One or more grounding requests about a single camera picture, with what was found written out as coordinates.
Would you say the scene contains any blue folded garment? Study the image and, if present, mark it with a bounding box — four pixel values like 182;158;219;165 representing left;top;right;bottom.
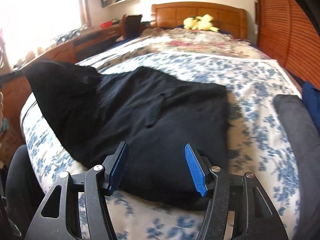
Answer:
302;81;320;132

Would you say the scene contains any wooden headboard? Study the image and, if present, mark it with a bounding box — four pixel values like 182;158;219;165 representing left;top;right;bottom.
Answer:
150;2;248;40

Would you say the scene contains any dark navy jacket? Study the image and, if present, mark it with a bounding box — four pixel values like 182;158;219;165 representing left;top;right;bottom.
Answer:
25;60;228;211

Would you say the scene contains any red bowl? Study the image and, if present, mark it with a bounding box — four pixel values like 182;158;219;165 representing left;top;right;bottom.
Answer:
100;21;113;29

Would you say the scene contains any grey folded garment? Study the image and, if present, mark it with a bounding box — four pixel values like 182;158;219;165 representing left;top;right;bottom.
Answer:
273;94;319;239

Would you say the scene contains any pink floral quilt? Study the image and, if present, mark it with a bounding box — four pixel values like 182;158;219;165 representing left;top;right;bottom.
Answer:
139;27;271;61

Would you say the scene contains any wooden louvered wardrobe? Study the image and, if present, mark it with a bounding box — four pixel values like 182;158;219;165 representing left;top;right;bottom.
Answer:
256;0;319;87

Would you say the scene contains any yellow plush toy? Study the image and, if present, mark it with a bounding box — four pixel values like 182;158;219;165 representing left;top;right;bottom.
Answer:
183;14;220;32

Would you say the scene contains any blue floral bed sheet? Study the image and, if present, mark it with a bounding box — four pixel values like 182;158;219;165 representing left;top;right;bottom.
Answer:
21;41;300;239

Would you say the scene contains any wooden desk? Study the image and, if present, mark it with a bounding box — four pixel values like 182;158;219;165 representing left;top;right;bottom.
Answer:
1;24;121;133

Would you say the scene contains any person left hand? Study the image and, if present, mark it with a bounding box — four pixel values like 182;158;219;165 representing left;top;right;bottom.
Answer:
0;92;4;129

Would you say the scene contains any dark wooden chair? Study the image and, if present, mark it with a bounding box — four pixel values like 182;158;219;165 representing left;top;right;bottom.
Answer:
121;14;142;38

